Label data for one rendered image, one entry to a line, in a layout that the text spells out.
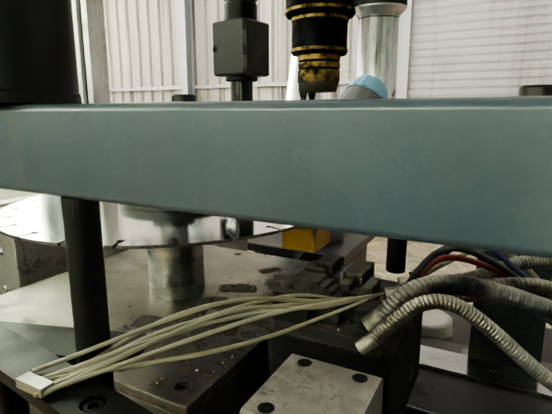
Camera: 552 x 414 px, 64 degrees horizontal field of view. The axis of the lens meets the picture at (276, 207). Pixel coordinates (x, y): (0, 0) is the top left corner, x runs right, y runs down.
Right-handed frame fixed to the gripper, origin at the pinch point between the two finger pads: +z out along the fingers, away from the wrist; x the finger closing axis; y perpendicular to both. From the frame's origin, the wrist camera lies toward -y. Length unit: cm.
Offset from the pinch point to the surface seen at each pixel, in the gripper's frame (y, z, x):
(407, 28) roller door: 214, -512, -196
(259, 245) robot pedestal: 27.9, -14.4, -27.0
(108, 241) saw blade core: -8.1, 21.9, 22.3
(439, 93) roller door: 172, -477, -271
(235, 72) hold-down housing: -7.1, 2.5, 24.8
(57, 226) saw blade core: -0.8, 22.2, 22.4
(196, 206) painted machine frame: -25.9, 24.2, 31.0
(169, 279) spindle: -1.4, 17.7, 10.1
